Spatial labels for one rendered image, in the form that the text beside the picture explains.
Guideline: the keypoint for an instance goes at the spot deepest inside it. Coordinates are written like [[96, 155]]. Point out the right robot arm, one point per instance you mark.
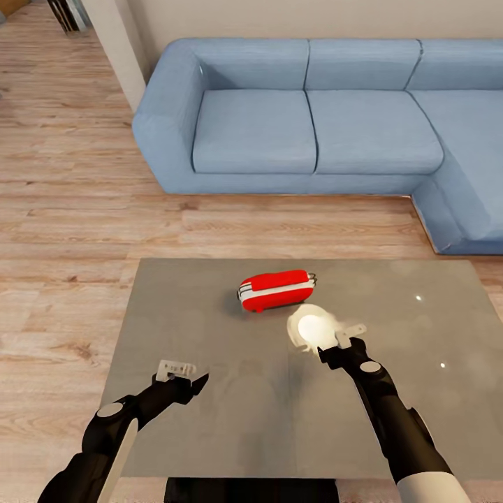
[[419, 470]]

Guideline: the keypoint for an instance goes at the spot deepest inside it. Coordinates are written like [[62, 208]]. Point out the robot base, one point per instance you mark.
[[250, 490]]

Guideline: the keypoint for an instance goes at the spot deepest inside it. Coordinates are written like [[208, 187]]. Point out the radio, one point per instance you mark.
[[271, 291]]

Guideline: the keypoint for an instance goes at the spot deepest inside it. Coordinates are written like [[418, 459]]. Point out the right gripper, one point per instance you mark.
[[336, 357]]

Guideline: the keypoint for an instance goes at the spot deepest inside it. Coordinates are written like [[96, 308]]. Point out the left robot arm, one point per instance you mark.
[[92, 475]]

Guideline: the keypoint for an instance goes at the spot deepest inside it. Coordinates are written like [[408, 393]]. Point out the standing mirror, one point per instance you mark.
[[69, 18]]

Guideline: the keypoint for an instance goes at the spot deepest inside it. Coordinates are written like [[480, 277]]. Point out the sofa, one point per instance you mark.
[[417, 117]]

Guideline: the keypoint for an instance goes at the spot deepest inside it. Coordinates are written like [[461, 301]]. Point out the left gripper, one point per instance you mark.
[[178, 390]]

